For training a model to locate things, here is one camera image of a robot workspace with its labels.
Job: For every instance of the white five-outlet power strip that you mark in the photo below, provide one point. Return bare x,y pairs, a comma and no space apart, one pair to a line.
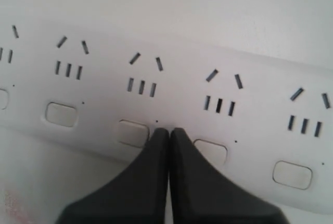
78,104

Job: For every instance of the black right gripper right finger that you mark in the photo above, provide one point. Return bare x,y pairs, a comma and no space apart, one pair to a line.
201,194

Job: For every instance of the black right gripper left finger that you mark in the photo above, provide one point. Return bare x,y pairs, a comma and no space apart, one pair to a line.
137,195

